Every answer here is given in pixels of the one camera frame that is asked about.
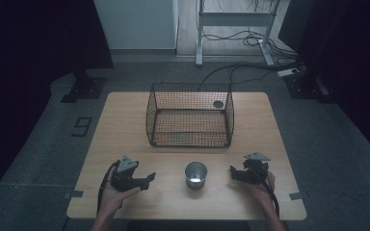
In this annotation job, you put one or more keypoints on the black stand base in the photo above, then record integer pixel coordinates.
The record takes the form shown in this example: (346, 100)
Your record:
(86, 89)
(305, 88)

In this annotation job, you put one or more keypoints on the white metal desk frame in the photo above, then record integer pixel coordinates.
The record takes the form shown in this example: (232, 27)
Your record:
(234, 18)

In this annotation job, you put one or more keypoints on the person's left hand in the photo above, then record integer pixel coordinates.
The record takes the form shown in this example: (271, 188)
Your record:
(112, 200)

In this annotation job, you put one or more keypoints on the shiny metal cup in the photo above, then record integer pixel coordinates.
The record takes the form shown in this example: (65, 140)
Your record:
(196, 174)

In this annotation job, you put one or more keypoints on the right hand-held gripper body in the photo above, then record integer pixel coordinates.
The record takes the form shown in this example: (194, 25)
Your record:
(255, 171)

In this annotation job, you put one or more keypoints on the black round table grommet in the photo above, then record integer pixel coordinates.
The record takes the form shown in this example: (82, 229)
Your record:
(218, 104)

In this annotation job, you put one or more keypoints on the white cabinet panel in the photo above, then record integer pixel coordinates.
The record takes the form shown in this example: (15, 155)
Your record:
(135, 24)

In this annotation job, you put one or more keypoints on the grey tape piece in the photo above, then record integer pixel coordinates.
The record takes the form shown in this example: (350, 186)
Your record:
(74, 194)
(296, 195)

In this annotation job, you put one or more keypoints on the person's right hand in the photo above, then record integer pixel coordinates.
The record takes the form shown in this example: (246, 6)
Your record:
(263, 194)

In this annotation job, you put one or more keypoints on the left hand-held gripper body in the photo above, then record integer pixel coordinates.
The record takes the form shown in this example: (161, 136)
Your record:
(125, 179)

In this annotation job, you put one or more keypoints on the dark curtain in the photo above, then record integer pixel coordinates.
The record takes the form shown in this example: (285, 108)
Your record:
(347, 57)
(35, 48)

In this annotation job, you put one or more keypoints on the white power strip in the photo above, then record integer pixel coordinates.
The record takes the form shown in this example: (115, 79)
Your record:
(287, 72)

